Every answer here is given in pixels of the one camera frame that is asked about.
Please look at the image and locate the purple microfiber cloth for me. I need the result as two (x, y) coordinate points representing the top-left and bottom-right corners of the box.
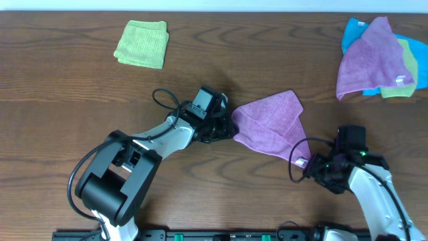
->
(231, 90), (311, 169)

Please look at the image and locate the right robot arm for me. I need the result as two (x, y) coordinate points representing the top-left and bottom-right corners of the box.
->
(304, 151), (426, 240)

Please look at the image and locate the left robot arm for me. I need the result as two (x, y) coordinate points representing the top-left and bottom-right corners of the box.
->
(68, 104), (234, 240)

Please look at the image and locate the green cloth in pile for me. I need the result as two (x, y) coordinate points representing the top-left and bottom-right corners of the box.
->
(381, 39), (419, 98)

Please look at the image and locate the folded green cloth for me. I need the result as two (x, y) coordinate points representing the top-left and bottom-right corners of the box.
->
(114, 20), (169, 70)

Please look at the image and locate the purple cloth in pile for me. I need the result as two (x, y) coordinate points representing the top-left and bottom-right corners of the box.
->
(336, 17), (408, 100)

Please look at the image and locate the blue cloth in pile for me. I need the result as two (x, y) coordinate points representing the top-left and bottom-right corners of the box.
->
(342, 18), (427, 98)

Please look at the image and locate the right black cable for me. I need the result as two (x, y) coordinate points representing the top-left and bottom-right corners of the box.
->
(276, 137), (412, 241)

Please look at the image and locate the black cable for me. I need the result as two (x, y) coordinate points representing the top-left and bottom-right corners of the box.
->
(276, 137), (412, 241)
(67, 88), (181, 241)

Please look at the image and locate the left black cable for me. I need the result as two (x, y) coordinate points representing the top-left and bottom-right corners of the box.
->
(67, 88), (181, 241)

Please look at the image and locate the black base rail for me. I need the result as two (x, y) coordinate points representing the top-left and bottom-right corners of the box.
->
(51, 228), (372, 241)

